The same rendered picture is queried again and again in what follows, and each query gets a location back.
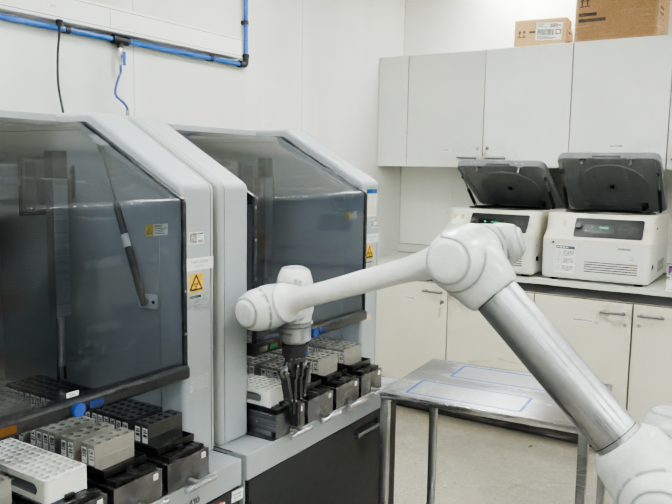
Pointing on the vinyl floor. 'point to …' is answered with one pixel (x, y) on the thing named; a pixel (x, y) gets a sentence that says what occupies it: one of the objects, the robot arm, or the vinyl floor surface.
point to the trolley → (454, 399)
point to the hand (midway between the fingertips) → (295, 412)
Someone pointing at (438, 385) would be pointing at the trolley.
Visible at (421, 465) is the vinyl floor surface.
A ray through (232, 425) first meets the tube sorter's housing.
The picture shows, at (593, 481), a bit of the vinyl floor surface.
